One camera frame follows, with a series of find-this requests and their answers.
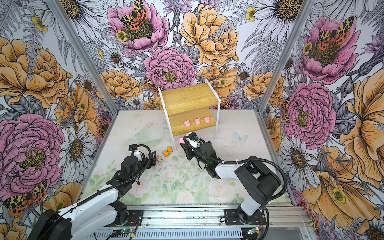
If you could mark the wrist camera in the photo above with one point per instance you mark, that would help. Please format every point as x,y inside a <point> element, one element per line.
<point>195,142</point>
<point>133,148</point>

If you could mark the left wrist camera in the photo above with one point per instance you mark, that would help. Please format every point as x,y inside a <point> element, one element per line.
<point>133,148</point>

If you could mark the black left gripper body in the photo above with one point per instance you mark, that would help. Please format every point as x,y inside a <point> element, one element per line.
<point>142,165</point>

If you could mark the bamboo two-tier shelf white frame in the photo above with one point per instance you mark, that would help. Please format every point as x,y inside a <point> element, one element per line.
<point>190,103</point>

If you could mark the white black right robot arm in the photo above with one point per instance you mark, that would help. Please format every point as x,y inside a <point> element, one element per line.
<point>263,180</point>

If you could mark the pink truck green bed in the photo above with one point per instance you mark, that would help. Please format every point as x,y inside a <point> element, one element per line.
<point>159,159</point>

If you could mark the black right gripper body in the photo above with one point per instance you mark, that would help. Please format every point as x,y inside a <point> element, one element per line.
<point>190,155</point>

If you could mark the green circuit board left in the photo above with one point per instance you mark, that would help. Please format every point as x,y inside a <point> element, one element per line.
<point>125,233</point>

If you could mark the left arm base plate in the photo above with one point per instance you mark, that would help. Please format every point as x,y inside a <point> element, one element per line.
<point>129,218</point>

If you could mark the green circuit board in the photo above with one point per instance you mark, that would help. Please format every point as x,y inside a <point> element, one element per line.
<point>125,233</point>
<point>254,230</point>

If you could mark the green circuit board right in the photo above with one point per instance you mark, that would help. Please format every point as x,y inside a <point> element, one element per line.
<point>254,230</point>

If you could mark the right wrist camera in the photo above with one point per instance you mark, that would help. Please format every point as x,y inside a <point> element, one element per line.
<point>195,142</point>

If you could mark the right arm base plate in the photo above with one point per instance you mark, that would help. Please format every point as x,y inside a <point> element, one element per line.
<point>236,217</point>

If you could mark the aluminium mounting rail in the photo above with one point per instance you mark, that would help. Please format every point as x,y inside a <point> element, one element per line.
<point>212,216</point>

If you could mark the green orange mixer truck far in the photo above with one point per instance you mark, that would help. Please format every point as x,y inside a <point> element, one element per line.
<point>169,149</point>

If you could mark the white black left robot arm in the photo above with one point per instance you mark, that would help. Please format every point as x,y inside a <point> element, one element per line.
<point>101,209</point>

